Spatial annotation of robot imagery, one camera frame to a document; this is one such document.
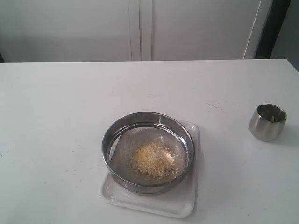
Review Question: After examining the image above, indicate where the yellow and white grain mix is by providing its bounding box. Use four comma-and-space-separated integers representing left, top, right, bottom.
130, 142, 178, 181

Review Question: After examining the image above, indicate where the small steel cup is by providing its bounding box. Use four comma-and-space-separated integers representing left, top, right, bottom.
249, 104, 287, 142

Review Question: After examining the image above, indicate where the round steel mesh sieve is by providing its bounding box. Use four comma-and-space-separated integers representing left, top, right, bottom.
101, 112, 195, 195

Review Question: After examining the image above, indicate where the white square plastic tray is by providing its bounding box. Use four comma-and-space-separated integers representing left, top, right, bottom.
99, 121, 200, 219

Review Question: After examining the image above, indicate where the white cabinet with doors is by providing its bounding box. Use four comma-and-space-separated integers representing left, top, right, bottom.
0, 0, 272, 62

